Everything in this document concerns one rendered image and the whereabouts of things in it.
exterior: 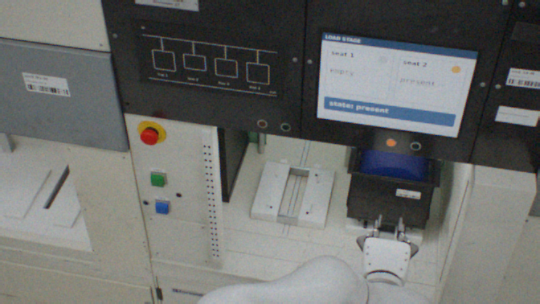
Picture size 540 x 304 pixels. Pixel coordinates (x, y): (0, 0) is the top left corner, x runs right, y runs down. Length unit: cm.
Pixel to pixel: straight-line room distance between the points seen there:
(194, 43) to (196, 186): 43
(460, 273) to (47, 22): 105
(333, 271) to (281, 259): 86
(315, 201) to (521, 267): 62
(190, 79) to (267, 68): 17
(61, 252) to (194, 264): 39
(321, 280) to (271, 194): 100
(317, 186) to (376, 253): 58
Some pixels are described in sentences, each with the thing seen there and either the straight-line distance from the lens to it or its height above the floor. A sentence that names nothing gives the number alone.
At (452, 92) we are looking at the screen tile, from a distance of 142.
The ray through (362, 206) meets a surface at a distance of 196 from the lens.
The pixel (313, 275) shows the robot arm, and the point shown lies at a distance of 113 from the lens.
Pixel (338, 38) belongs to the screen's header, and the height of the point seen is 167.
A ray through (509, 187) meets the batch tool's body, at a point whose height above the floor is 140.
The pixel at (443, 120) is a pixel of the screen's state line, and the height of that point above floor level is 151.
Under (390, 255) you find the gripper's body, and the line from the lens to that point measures 159.
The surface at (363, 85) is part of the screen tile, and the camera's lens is 142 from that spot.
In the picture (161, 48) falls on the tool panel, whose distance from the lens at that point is 147.
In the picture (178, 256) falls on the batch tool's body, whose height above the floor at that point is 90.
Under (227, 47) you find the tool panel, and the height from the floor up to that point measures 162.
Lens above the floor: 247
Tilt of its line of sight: 45 degrees down
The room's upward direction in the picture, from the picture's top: straight up
